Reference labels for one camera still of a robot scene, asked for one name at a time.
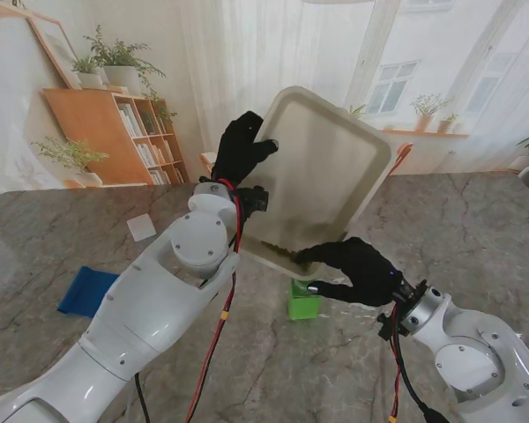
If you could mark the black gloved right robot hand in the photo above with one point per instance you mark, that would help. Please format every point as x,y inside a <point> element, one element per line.
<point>361,273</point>

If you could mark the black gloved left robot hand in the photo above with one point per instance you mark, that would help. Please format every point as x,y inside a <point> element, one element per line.
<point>240,150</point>

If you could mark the clear bottle with green base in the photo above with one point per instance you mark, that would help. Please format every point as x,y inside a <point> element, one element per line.
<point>304,306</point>

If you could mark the cream plastic baking tray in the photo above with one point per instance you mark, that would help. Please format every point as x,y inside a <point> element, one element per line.
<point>322,176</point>

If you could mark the white square bottle cap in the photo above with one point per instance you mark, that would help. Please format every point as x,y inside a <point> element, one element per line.
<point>141,227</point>

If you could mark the blue plastic scraper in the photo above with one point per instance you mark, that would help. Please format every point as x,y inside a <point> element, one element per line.
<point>86,293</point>

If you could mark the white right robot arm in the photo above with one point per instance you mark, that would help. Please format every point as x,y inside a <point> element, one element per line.
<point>467,352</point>

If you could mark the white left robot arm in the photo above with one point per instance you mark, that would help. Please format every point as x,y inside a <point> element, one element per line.
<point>150,308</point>

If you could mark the scattered green beans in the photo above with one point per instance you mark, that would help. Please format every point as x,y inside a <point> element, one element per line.
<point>282,251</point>

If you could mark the printed room backdrop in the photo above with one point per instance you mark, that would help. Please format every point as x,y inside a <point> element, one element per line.
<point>158,66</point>

